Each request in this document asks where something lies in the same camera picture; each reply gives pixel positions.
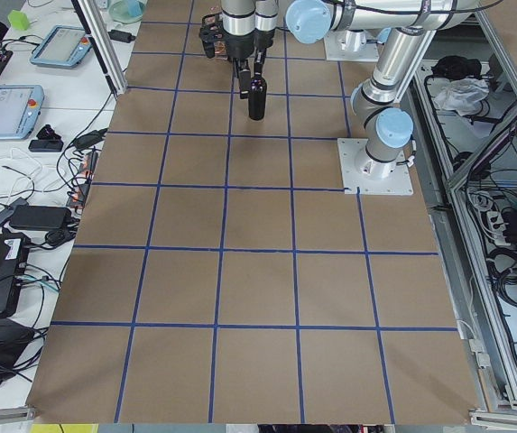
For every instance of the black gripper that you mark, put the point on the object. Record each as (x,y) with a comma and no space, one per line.
(239,47)

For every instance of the dark glass wine bottle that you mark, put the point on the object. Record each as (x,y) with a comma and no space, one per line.
(257,97)

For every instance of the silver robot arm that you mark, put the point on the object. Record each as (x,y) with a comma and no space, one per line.
(248,28)
(410,23)

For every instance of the blue teach pendant upper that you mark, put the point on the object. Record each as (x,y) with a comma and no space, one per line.
(64,47)

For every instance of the blue teach pendant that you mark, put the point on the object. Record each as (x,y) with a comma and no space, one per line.
(20,106)
(64,47)

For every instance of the white crumpled cloth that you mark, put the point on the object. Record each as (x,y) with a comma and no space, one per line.
(463,96)

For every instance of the green box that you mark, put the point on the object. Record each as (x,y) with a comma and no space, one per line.
(18,20)

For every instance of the blue teach pendant lower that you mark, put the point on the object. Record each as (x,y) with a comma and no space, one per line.
(20,106)

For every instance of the black power brick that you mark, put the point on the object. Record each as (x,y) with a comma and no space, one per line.
(39,218)

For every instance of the copper wire wine basket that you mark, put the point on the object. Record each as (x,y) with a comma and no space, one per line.
(211,34)

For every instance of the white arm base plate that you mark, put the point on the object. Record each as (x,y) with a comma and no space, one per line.
(363,175)
(350,45)

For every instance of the aluminium frame post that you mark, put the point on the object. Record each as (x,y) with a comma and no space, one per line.
(95,28)

